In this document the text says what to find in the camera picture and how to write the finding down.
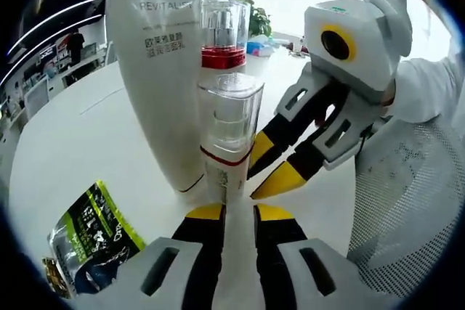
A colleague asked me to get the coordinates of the pile of small items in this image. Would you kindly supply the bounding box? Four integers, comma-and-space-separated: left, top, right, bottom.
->
288, 43, 312, 60

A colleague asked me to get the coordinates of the white background office chair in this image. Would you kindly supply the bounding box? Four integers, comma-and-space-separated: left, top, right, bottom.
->
23, 76, 51, 115

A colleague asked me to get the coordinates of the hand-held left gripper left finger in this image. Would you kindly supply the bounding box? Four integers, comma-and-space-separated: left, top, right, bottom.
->
76, 202, 227, 310

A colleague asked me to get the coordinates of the gold foil sachet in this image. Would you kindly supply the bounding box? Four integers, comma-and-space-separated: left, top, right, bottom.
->
41, 256, 73, 301

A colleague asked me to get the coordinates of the green potted plant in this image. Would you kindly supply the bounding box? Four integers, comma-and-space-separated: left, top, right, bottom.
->
227, 0, 272, 38

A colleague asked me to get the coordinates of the green black foil pouch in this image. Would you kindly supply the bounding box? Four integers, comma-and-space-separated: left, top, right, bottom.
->
46, 179, 147, 297

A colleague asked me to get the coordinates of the blue white plastic bag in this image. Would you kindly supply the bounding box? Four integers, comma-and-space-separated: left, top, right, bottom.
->
246, 33, 283, 57

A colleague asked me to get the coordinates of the white mesh office chair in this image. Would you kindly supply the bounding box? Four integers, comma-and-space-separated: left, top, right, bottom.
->
344, 117, 465, 291

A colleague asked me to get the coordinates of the red collar skincare pump bottle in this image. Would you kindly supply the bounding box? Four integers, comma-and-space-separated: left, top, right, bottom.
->
200, 0, 252, 79

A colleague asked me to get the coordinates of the person's right hand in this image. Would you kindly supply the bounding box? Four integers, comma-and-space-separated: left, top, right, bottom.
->
362, 0, 414, 60

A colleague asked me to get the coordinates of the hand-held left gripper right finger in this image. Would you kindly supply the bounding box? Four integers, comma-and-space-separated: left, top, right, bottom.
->
253, 203, 395, 310

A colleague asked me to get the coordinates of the large white skincare tube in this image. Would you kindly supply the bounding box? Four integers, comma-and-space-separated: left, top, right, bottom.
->
105, 0, 208, 199

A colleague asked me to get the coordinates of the small white skincare bottle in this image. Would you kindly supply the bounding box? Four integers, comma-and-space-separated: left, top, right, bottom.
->
197, 72, 266, 271

